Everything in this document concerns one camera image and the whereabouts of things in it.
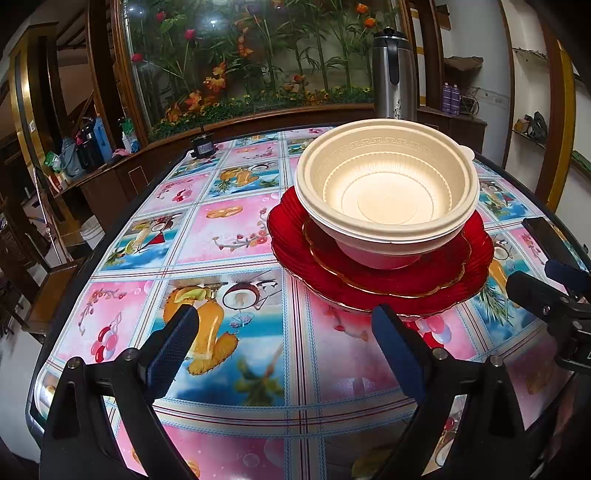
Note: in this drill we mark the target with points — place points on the beige plastic bowl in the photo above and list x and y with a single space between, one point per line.
390 136

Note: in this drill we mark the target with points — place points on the colourful fruit print tablecloth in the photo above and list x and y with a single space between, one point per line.
296 387

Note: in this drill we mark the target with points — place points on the blue water container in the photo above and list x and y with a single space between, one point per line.
102 140

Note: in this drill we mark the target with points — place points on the small red gold-rimmed plate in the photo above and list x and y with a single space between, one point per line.
432 272

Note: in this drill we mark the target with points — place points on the white plastic bucket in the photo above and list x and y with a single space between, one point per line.
92 232

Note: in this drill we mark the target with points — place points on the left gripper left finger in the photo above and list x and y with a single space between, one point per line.
78 441

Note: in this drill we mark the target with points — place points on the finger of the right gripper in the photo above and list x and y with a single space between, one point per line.
535 296
574 279

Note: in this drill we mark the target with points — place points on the large red glass plate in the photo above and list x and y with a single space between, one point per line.
285 223

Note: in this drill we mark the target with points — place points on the wooden counter cabinet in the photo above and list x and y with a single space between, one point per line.
240 141

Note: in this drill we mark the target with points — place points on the large white bowl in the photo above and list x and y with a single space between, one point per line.
378 249

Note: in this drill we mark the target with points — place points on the stainless steel thermos jug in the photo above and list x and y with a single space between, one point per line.
394 76

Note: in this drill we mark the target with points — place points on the small black device on table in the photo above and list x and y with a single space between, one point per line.
202 145

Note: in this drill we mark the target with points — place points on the wooden chair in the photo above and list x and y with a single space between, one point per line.
30 274

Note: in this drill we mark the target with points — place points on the artificial flower display case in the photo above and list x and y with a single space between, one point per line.
195 63

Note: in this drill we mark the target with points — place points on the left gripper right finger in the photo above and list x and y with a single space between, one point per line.
489 441

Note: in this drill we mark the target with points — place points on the black thermos on counter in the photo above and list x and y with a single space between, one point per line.
88 152

